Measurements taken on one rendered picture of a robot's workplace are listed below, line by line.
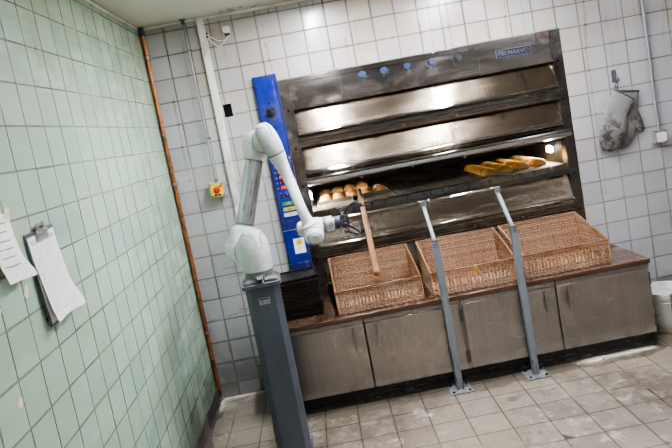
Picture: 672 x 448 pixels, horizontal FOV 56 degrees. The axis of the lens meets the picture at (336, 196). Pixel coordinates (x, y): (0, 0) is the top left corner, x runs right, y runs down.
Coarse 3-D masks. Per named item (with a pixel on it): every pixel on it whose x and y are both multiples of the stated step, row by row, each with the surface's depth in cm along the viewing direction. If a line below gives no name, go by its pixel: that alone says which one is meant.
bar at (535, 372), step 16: (464, 192) 397; (480, 192) 397; (496, 192) 396; (384, 208) 395; (400, 208) 396; (512, 224) 379; (432, 240) 378; (512, 240) 378; (448, 304) 380; (528, 304) 382; (448, 320) 381; (528, 320) 383; (448, 336) 383; (528, 336) 384; (464, 384) 392
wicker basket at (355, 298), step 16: (336, 256) 432; (352, 256) 432; (368, 256) 432; (384, 256) 432; (400, 256) 432; (336, 272) 430; (352, 272) 430; (368, 272) 431; (384, 272) 430; (400, 272) 430; (416, 272) 400; (336, 288) 429; (352, 288) 429; (368, 288) 388; (384, 288) 428; (400, 288) 389; (416, 288) 413; (336, 304) 388; (352, 304) 389; (368, 304) 389; (384, 304) 390
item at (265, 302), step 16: (256, 288) 328; (272, 288) 330; (256, 304) 330; (272, 304) 331; (256, 320) 331; (272, 320) 332; (256, 336) 334; (272, 336) 333; (288, 336) 336; (272, 352) 333; (288, 352) 335; (272, 368) 334; (288, 368) 335; (272, 384) 335; (288, 384) 336; (272, 400) 336; (288, 400) 337; (272, 416) 339; (288, 416) 338; (304, 416) 341; (288, 432) 338; (304, 432) 340
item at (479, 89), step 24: (504, 72) 430; (528, 72) 429; (552, 72) 429; (384, 96) 428; (408, 96) 427; (432, 96) 427; (456, 96) 426; (480, 96) 426; (504, 96) 423; (312, 120) 425; (336, 120) 425; (360, 120) 424; (384, 120) 424
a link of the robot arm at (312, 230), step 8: (280, 152) 342; (272, 160) 344; (280, 160) 343; (280, 168) 345; (288, 168) 347; (288, 176) 346; (288, 184) 345; (296, 184) 346; (296, 192) 343; (296, 200) 341; (296, 208) 341; (304, 208) 339; (304, 216) 339; (304, 224) 339; (312, 224) 338; (320, 224) 343; (304, 232) 339; (312, 232) 335; (320, 232) 336; (312, 240) 335; (320, 240) 336
